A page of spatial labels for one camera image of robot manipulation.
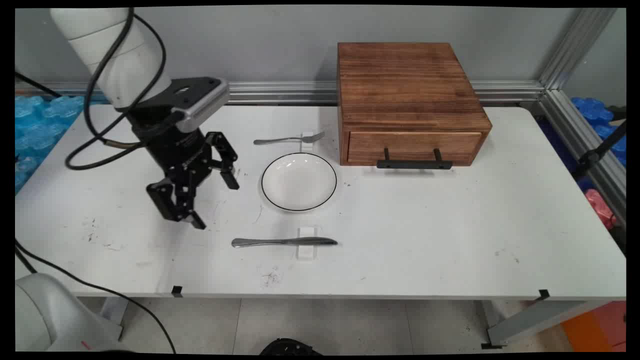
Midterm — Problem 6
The thin black floor cable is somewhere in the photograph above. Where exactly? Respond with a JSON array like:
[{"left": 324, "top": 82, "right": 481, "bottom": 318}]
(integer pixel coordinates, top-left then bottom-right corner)
[{"left": 15, "top": 239, "right": 177, "bottom": 353}]

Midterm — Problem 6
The white knife rest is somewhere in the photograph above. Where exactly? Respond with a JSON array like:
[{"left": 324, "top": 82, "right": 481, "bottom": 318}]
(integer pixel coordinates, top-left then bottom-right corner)
[{"left": 296, "top": 226, "right": 321, "bottom": 261}]

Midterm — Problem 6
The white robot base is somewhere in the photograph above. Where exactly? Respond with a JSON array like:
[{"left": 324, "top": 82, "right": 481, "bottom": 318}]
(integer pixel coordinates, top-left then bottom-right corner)
[{"left": 15, "top": 272, "right": 133, "bottom": 353}]

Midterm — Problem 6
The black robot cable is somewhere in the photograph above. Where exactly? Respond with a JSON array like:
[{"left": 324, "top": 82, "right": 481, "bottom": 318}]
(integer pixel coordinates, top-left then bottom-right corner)
[
  {"left": 82, "top": 7, "right": 146, "bottom": 149},
  {"left": 64, "top": 14, "right": 168, "bottom": 171}
]

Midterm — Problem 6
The grey table leg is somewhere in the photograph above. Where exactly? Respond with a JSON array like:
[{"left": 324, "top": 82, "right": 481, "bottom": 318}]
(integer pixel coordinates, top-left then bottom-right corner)
[
  {"left": 481, "top": 300, "right": 613, "bottom": 350},
  {"left": 100, "top": 297, "right": 128, "bottom": 343}
]

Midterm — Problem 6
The brown wooden cabinet box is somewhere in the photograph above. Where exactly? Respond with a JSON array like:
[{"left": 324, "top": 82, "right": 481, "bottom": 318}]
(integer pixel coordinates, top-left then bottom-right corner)
[{"left": 337, "top": 42, "right": 493, "bottom": 167}]

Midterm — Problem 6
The upright aluminium frame post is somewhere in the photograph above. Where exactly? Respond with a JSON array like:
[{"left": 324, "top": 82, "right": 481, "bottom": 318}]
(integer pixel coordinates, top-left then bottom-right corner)
[{"left": 537, "top": 7, "right": 618, "bottom": 91}]

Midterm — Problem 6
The white plate with black rim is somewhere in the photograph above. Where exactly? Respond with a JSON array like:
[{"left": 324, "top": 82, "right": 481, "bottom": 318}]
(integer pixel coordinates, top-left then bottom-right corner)
[{"left": 260, "top": 152, "right": 338, "bottom": 212}]

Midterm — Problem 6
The silver metal knife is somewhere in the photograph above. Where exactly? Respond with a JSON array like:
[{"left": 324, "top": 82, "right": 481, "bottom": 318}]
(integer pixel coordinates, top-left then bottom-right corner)
[{"left": 231, "top": 237, "right": 339, "bottom": 249}]

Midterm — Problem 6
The silver black wrist camera module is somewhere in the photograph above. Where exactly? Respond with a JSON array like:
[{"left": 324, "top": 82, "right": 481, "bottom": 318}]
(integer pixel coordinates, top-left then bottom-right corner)
[{"left": 167, "top": 76, "right": 230, "bottom": 134}]

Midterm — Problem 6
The pink plastic object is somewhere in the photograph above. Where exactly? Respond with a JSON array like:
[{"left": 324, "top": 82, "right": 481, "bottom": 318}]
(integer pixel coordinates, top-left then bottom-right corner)
[{"left": 585, "top": 189, "right": 618, "bottom": 231}]

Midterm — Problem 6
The silver metal fork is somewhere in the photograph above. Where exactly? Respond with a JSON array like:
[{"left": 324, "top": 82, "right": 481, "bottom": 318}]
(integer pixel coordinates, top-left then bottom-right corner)
[{"left": 253, "top": 131, "right": 326, "bottom": 146}]

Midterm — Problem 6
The horizontal aluminium frame rail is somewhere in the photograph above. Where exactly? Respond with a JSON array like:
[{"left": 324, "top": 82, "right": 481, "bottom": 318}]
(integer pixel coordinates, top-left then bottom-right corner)
[{"left": 15, "top": 80, "right": 546, "bottom": 106}]

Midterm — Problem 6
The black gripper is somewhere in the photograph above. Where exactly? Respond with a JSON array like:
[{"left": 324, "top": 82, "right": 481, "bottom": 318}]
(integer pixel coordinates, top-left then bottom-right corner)
[{"left": 131, "top": 107, "right": 240, "bottom": 230}]

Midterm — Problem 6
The black stand rod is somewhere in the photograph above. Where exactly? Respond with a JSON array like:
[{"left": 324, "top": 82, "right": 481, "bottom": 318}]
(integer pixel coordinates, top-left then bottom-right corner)
[{"left": 572, "top": 120, "right": 627, "bottom": 178}]

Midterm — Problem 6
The black object on floor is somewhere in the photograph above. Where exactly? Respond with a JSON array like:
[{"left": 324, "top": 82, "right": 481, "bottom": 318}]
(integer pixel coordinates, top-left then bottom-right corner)
[{"left": 260, "top": 338, "right": 323, "bottom": 356}]

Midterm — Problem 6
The blue bubble wrap sheet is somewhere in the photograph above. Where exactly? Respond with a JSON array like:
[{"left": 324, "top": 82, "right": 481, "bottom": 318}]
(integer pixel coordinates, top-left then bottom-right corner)
[
  {"left": 570, "top": 96, "right": 627, "bottom": 168},
  {"left": 15, "top": 95, "right": 108, "bottom": 193}
]

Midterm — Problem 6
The wooden drawer with black handle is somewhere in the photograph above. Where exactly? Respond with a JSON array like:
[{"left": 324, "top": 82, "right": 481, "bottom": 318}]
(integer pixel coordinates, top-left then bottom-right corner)
[{"left": 347, "top": 131, "right": 483, "bottom": 171}]

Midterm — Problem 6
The aluminium side frame rail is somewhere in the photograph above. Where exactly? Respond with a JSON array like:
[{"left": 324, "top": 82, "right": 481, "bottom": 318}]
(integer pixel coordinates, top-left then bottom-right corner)
[{"left": 537, "top": 89, "right": 627, "bottom": 231}]

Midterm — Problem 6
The orange box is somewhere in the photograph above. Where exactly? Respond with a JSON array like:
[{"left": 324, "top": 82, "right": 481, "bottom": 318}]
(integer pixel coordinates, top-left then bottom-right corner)
[{"left": 560, "top": 300, "right": 627, "bottom": 352}]

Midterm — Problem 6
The black background cable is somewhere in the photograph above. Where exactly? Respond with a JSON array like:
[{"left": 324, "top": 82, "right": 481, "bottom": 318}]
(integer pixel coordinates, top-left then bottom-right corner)
[{"left": 15, "top": 71, "right": 63, "bottom": 98}]

